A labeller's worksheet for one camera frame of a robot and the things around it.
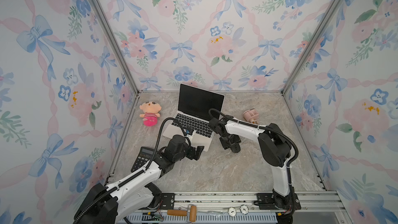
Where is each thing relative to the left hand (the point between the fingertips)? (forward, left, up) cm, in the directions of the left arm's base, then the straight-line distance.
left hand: (197, 143), depth 82 cm
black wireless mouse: (+2, -22, -9) cm, 24 cm away
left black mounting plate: (-26, +14, -11) cm, 31 cm away
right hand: (+4, -21, -9) cm, 23 cm away
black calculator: (-4, +29, -7) cm, 30 cm away
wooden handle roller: (-30, +3, -9) cm, 32 cm away
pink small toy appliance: (+22, -34, -6) cm, 41 cm away
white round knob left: (-29, -17, -10) cm, 35 cm away
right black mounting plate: (-25, -33, -9) cm, 43 cm away
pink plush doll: (+25, +31, -3) cm, 40 cm away
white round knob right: (-28, -22, -10) cm, 37 cm away
